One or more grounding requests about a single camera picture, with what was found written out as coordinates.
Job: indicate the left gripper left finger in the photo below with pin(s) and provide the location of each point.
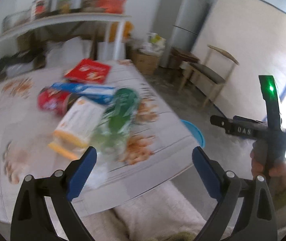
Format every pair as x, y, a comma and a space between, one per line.
31, 219

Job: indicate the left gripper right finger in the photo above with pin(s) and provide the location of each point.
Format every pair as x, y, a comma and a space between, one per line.
256, 220

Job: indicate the person's right hand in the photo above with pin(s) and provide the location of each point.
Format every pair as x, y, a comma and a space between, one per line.
278, 171

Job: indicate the blue plastic basin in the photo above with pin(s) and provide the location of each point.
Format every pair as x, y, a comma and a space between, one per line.
195, 131

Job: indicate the floral tablecloth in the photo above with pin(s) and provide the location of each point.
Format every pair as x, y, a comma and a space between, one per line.
136, 152

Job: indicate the wooden chair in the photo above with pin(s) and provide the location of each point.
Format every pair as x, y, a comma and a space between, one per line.
202, 70

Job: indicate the white orange snack bag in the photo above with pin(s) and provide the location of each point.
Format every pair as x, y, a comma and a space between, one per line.
72, 136

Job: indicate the red instant noodle cup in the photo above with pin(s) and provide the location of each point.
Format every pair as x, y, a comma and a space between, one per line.
57, 101

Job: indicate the dark wooden stool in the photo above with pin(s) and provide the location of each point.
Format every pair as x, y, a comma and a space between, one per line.
177, 56

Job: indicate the cardboard box on floor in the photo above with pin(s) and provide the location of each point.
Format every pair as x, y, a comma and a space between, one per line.
146, 64

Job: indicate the blue white toothpaste box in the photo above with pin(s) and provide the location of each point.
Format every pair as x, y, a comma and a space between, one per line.
101, 94

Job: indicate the grey refrigerator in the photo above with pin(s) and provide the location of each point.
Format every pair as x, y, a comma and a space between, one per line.
179, 22

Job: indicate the red snack bag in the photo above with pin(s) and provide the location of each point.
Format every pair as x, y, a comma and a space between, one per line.
88, 71

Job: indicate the black bag under shelf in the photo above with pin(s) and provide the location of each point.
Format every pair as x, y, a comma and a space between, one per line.
20, 63

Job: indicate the white sack under shelf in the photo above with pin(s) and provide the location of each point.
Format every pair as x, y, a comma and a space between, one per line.
68, 53

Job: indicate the yellow plastic bag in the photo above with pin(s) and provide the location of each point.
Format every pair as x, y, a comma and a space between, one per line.
128, 27

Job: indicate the white shelf table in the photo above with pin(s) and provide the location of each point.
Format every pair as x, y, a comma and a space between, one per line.
64, 25

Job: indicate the orange plastic bag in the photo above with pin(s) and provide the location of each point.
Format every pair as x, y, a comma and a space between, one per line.
111, 6

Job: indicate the red label jar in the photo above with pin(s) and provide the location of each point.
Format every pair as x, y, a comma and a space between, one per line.
38, 9

